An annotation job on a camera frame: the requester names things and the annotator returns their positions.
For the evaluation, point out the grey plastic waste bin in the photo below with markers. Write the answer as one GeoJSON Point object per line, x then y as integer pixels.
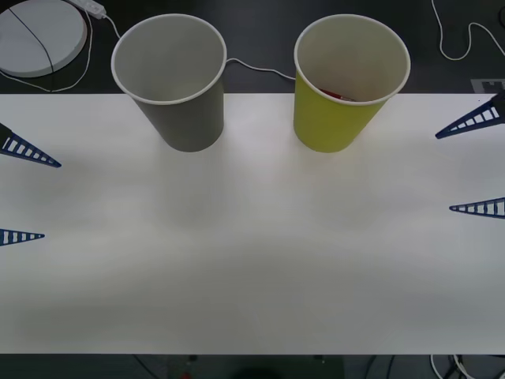
{"type": "Point", "coordinates": [189, 122]}

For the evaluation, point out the grey floor socket plate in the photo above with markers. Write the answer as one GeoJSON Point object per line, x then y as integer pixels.
{"type": "Point", "coordinates": [479, 87]}

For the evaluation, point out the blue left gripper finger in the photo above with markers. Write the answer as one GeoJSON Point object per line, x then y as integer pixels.
{"type": "Point", "coordinates": [19, 150]}
{"type": "Point", "coordinates": [17, 237]}

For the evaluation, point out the red drink can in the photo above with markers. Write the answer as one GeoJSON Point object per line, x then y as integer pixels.
{"type": "Point", "coordinates": [335, 94]}

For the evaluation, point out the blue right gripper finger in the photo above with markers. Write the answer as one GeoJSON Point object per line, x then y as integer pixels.
{"type": "Point", "coordinates": [483, 208]}
{"type": "Point", "coordinates": [479, 117]}

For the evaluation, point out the white power strip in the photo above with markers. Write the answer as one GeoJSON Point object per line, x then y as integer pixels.
{"type": "Point", "coordinates": [92, 7]}

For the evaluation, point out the yellow-green plastic waste bin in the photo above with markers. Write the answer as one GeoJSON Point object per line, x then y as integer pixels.
{"type": "Point", "coordinates": [327, 126]}

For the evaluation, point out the round white flat disc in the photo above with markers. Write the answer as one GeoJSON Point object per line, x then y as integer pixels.
{"type": "Point", "coordinates": [27, 43]}

